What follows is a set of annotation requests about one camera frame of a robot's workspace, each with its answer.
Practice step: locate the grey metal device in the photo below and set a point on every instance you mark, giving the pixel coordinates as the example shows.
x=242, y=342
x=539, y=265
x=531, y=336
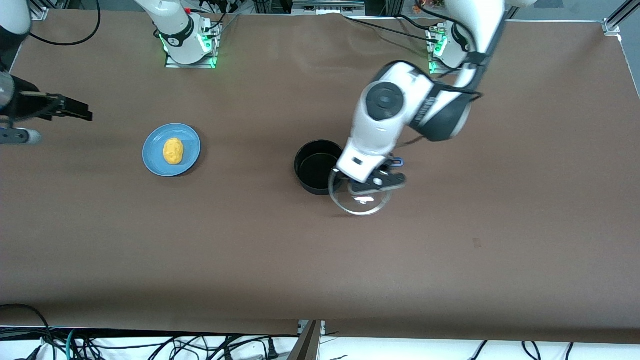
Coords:
x=327, y=6

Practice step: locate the glass lid with blue knob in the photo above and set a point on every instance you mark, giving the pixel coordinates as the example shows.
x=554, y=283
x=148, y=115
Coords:
x=367, y=203

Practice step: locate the brown table cover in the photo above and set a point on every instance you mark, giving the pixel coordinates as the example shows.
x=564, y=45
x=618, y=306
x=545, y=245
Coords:
x=320, y=260

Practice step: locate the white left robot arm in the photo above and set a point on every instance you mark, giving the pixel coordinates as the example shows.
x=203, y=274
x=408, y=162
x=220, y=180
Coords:
x=385, y=100

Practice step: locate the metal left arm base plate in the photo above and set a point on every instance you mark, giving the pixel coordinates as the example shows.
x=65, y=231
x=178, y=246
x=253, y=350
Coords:
x=434, y=67

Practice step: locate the blue round plate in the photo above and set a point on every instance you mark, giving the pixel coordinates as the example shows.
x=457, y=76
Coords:
x=155, y=160

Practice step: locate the yellow potato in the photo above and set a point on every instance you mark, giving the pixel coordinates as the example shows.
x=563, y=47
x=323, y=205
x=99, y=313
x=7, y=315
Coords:
x=173, y=151

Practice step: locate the aluminium frame corner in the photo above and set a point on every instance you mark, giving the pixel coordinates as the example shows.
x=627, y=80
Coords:
x=37, y=10
x=617, y=20

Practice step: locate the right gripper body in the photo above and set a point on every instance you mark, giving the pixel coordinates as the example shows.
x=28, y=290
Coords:
x=26, y=105

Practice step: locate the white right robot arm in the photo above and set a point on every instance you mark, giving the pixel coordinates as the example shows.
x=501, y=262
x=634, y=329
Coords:
x=172, y=22

